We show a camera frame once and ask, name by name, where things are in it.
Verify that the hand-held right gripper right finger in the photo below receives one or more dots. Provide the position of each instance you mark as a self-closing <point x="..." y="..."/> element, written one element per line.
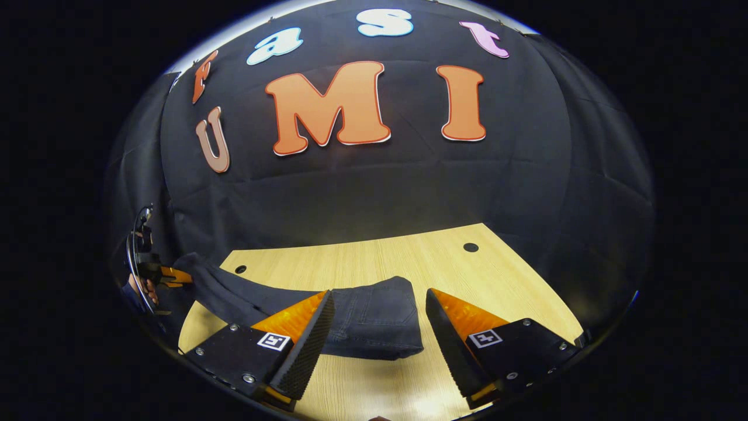
<point x="447" y="351"/>

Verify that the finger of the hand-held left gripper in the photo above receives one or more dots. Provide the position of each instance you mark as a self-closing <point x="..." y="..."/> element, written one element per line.
<point x="175" y="276"/>

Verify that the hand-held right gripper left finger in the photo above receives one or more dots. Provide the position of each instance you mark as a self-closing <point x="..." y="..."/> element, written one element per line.
<point x="304" y="351"/>

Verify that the black backdrop cloth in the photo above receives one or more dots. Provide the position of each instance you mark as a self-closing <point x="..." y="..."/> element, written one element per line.
<point x="526" y="175"/>

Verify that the dark denim jeans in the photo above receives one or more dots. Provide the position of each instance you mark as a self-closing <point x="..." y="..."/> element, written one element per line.
<point x="374" y="318"/>

